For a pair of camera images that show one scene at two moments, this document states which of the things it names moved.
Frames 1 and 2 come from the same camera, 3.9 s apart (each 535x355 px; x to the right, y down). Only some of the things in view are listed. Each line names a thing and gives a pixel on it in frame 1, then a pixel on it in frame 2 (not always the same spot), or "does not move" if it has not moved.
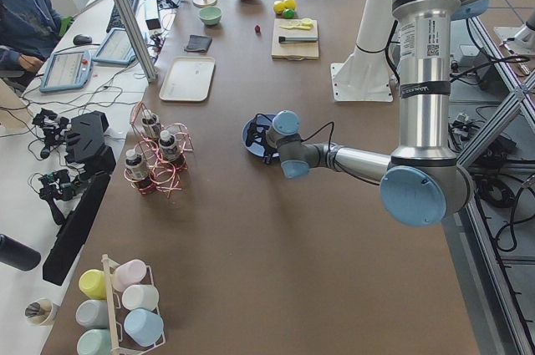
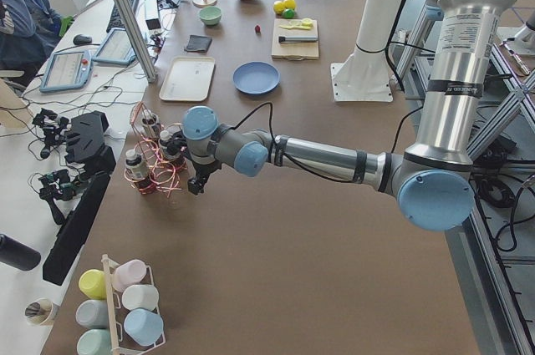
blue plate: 254,133 -> 256,78
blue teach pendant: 68,69 does not move
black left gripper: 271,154 -> 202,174
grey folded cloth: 198,43 does not move
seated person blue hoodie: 29,23 does not move
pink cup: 128,274 does not move
